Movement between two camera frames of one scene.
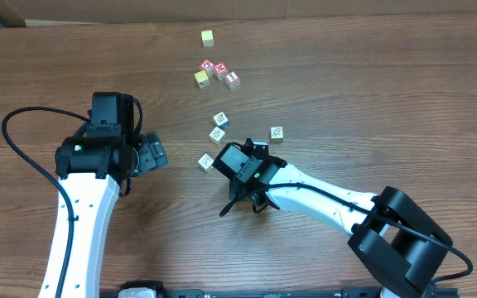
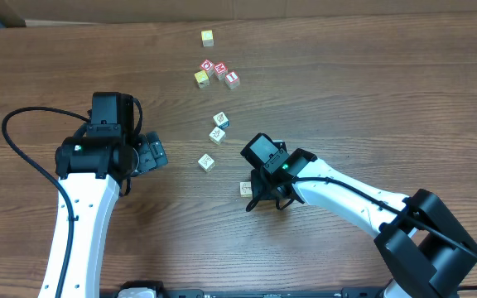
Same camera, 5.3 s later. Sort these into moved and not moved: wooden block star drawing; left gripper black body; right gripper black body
Moved: right gripper black body
Not moved: left gripper black body; wooden block star drawing
